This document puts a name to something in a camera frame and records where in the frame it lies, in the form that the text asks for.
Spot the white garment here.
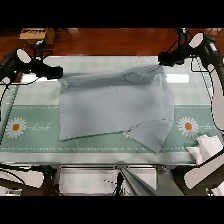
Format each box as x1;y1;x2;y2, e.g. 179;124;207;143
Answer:
185;133;224;166

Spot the light blue shirt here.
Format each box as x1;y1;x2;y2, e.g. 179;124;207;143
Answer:
58;64;176;154

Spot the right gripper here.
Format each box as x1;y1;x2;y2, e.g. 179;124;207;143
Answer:
157;50;178;67

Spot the silver frame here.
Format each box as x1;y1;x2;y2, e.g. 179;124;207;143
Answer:
0;161;224;197

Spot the cardboard box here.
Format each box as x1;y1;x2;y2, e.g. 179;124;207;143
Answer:
18;27;56;45

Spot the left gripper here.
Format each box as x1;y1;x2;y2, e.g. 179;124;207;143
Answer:
45;65;65;81

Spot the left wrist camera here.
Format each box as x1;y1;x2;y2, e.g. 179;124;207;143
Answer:
32;39;48;62

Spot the black cable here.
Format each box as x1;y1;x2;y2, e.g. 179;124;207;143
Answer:
111;171;126;197

